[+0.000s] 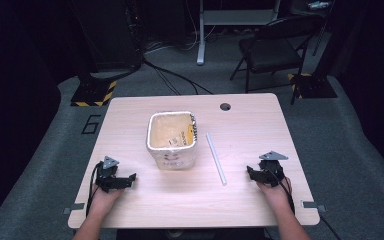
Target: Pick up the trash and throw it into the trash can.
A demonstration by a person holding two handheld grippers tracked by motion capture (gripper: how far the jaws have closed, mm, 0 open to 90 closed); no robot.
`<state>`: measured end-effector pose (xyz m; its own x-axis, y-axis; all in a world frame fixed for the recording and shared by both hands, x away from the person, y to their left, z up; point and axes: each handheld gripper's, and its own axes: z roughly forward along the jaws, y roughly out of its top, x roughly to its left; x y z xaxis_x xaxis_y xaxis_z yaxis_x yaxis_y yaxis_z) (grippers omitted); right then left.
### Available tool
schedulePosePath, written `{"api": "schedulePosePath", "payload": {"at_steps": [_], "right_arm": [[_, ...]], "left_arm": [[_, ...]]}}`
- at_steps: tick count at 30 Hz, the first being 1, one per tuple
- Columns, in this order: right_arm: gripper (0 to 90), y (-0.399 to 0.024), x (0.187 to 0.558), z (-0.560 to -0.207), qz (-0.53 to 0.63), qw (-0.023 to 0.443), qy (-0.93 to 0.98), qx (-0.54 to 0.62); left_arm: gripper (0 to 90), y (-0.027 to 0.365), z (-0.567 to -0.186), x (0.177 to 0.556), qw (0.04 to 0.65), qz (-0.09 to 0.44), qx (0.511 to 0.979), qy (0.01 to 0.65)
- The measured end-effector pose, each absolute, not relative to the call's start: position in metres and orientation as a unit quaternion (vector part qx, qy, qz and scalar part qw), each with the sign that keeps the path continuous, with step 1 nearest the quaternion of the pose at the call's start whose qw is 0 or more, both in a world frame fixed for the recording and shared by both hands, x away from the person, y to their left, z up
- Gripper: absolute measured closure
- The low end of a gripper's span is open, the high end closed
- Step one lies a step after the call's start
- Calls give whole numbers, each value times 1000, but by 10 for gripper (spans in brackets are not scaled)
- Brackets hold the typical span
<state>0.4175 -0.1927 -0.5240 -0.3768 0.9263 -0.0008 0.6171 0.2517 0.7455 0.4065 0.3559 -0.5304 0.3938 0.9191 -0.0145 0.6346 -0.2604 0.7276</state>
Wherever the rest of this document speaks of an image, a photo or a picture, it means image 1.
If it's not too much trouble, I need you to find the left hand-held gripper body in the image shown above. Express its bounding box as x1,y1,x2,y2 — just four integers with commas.
94,155,129,194

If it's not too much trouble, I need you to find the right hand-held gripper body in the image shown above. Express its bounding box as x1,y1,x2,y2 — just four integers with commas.
258,150,290,188

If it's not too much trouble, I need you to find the person's left hand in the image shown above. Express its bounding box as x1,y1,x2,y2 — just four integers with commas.
89,183,125,218

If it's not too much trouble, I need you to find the white plastic tube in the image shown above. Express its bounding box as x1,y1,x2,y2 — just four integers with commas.
205,132,228,187

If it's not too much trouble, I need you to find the grey tape strip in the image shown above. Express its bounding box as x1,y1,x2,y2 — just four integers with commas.
62,202,86,215
300,200,327,213

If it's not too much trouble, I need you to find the white bin with plastic liner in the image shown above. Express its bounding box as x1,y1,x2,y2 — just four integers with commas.
145,110,200,171

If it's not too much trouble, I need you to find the black stand with striped base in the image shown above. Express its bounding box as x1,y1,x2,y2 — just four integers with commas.
287,0,338,100
69,0,118,108

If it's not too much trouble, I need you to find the black folding chair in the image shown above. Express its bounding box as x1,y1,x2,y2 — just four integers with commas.
229,14,318,106

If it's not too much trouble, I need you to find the black equipment cabinet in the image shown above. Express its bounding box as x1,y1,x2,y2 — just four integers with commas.
71,0,145,73

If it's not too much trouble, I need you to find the left hand-held gripper cable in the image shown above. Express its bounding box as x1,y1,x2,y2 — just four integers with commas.
85,161,104,218

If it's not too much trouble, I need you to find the hand-held gripper cable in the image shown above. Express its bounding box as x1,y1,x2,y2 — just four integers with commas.
268,165,343,240
85,161,104,218

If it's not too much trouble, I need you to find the right hand-held gripper cable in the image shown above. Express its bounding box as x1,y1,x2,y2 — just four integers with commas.
268,165,343,240

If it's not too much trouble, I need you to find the black floor cable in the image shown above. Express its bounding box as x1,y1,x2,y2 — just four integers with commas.
142,55,214,97

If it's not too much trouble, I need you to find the white desk frame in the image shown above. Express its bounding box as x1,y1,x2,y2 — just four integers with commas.
196,0,282,66

